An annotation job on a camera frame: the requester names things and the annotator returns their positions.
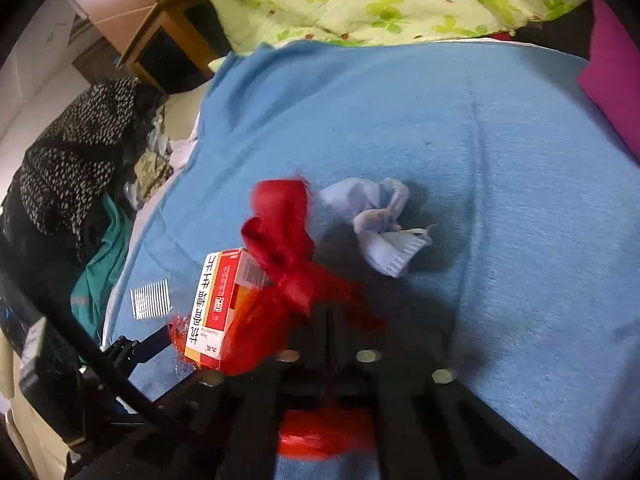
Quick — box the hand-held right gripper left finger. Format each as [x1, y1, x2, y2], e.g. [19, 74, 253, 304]
[75, 307, 330, 480]

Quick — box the blue blanket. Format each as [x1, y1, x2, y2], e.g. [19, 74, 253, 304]
[102, 40, 640, 480]

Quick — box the white striped paper tag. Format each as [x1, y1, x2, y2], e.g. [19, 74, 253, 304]
[130, 280, 174, 319]

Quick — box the black white-speckled cloth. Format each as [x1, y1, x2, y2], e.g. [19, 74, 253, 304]
[20, 76, 151, 261]

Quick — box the white sock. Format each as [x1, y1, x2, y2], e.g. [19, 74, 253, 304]
[317, 176, 433, 278]

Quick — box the beige patterned cloth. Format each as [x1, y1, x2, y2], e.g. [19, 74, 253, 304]
[134, 150, 173, 200]

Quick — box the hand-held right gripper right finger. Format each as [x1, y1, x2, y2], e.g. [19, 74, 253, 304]
[329, 307, 576, 480]

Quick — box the wooden cabinet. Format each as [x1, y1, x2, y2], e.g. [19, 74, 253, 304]
[117, 0, 228, 93]

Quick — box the orange and white medicine box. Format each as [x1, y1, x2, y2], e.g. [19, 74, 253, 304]
[184, 248, 273, 362]

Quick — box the green floral quilt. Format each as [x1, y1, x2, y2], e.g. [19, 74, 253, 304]
[167, 0, 593, 56]

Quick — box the teal cloth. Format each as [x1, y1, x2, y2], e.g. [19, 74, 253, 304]
[70, 192, 133, 346]

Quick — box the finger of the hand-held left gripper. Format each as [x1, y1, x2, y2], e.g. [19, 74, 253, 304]
[101, 331, 176, 368]

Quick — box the magenta pillow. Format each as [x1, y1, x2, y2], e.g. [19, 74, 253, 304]
[577, 0, 640, 166]

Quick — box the red mesh basket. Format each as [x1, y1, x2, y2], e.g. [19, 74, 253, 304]
[167, 280, 386, 463]

